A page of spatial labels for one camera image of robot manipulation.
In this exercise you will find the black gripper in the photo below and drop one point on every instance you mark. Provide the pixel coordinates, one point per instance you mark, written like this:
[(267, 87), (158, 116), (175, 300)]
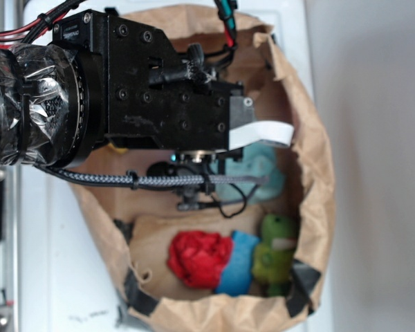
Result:
[(135, 91)]

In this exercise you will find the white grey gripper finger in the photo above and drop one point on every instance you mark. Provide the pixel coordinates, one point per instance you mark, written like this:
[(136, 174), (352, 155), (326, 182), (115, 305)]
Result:
[(245, 129)]

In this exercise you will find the tape wrapped robot arm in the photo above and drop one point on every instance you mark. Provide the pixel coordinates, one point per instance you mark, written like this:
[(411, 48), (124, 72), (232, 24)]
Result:
[(37, 126)]

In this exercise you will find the yellow sponge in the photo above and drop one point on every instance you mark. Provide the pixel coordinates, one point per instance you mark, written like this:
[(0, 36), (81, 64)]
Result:
[(117, 150)]

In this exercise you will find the blue sponge block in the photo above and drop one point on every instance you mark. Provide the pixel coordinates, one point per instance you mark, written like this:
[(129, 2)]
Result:
[(236, 277)]

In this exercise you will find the light blue terry cloth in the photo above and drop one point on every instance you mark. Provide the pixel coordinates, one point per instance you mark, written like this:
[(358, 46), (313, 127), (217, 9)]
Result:
[(257, 160)]

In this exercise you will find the brown paper bag liner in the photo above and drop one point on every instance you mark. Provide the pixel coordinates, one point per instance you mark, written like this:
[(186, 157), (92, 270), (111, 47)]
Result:
[(132, 229)]

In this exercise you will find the red crumpled cloth ball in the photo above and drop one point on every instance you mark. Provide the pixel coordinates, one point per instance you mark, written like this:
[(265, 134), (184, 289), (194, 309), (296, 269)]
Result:
[(198, 258)]

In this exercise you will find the green plush toy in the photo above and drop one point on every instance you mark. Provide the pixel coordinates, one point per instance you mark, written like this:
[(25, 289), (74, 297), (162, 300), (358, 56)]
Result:
[(273, 256)]

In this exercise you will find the black gripper mounted camera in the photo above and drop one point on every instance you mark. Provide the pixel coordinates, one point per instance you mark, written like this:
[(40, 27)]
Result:
[(192, 183)]

